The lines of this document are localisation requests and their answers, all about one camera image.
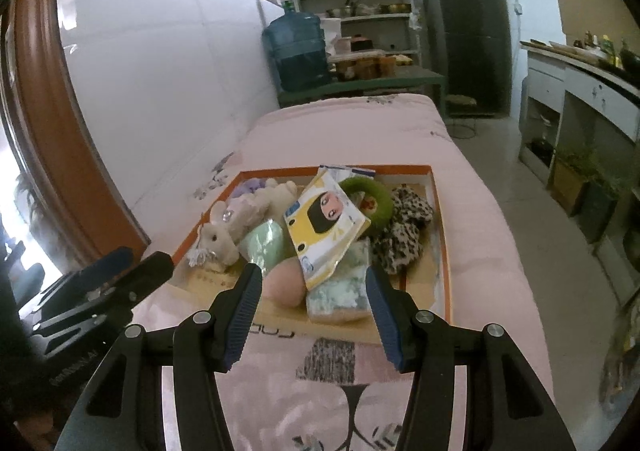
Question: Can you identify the green bar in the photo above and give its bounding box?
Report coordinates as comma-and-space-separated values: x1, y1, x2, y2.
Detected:
339, 176, 395, 234

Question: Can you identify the dark refrigerator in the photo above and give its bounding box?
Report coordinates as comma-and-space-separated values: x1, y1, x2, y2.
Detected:
417, 0, 512, 119

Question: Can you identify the yellow and white plastic packet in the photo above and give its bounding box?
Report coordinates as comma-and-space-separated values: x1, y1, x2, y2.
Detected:
283, 167, 372, 291

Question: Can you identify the peach egg-shaped sponge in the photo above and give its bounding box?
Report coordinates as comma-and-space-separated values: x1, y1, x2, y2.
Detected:
262, 258, 307, 307

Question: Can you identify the brown wooden door frame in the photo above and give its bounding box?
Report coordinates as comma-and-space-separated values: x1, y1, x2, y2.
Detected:
0, 0, 151, 272

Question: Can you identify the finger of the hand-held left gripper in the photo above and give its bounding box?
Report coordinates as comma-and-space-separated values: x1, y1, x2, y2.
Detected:
55, 247, 133, 302
95, 253, 173, 317

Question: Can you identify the potted plant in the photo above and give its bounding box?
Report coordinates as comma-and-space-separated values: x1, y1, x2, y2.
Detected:
577, 171, 626, 244
550, 146, 598, 217

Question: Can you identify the cardboard sheet on wall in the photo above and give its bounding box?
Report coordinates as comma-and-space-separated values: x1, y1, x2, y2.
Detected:
555, 0, 628, 49

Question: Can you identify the beige and purple plush toy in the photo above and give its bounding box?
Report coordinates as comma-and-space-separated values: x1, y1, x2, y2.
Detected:
187, 176, 301, 272

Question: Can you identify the row of condiment bottles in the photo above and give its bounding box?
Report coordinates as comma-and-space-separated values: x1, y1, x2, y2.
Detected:
582, 31, 636, 69

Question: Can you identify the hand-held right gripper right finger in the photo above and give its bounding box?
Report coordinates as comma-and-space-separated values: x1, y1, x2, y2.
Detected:
365, 265, 577, 451

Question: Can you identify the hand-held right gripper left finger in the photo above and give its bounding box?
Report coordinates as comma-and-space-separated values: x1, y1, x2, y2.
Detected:
64, 262, 264, 451

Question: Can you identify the mint green sponge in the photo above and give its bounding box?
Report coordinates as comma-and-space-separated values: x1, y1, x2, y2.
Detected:
239, 220, 291, 264

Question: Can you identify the cardboard box with orange rim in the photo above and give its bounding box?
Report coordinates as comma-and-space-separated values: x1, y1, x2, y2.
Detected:
172, 164, 453, 344

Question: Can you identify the blue water jug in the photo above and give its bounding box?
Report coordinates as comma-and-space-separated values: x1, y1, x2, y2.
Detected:
262, 1, 332, 92

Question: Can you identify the purple and white plastic packet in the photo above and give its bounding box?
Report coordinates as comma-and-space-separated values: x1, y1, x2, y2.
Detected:
318, 162, 377, 178

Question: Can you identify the person's dark clothing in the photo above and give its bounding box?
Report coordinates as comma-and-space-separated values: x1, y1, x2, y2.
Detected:
0, 321, 66, 451

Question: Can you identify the leopard print scrunchie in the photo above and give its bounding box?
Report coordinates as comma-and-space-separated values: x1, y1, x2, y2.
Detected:
370, 186, 435, 276

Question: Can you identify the white kitchen counter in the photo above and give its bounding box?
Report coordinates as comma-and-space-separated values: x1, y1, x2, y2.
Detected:
517, 40, 640, 307

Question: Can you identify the small round stool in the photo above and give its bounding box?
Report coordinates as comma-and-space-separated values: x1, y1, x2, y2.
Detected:
446, 95, 478, 139

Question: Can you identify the white container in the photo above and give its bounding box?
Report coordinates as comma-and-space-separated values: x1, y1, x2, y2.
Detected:
320, 17, 342, 57

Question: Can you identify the row of brown jars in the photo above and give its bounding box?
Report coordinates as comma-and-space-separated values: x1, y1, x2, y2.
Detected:
332, 54, 416, 81

